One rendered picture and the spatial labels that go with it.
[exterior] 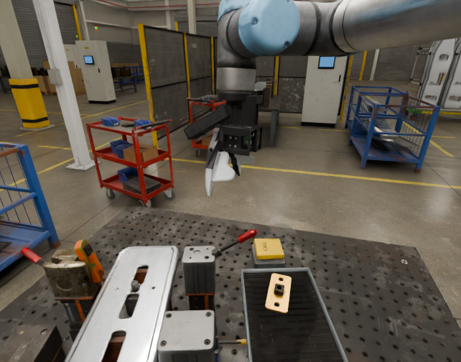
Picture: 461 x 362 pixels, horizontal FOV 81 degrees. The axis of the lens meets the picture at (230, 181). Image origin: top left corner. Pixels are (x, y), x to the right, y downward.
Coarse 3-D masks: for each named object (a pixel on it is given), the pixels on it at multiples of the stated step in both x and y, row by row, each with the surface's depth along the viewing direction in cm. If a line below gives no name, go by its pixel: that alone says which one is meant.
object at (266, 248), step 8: (256, 240) 63; (264, 240) 63; (272, 240) 63; (256, 248) 60; (264, 248) 60; (272, 248) 60; (280, 248) 60; (256, 256) 59; (264, 256) 58; (272, 256) 58; (280, 256) 58
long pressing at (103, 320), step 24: (120, 264) 78; (144, 264) 78; (168, 264) 78; (120, 288) 70; (144, 288) 70; (168, 288) 70; (96, 312) 64; (120, 312) 64; (144, 312) 64; (96, 336) 58; (144, 336) 58; (72, 360) 54; (96, 360) 54; (120, 360) 54; (144, 360) 54
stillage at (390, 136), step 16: (400, 96) 458; (432, 112) 360; (352, 128) 496; (400, 128) 476; (416, 128) 407; (432, 128) 364; (352, 144) 506; (368, 144) 392; (384, 144) 462; (400, 144) 403; (416, 144) 398; (384, 160) 395; (400, 160) 390; (416, 160) 386
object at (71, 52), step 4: (76, 36) 1246; (64, 48) 1154; (68, 48) 1176; (72, 48) 1196; (76, 48) 1219; (68, 52) 1178; (72, 52) 1198; (76, 52) 1222; (68, 56) 1180; (72, 56) 1199; (76, 56) 1223; (68, 60) 1182; (72, 60) 1201; (76, 60) 1227; (76, 64) 1227
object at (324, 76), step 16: (320, 64) 586; (336, 64) 581; (320, 80) 602; (336, 80) 594; (304, 96) 624; (320, 96) 615; (336, 96) 607; (304, 112) 639; (320, 112) 629; (336, 112) 621
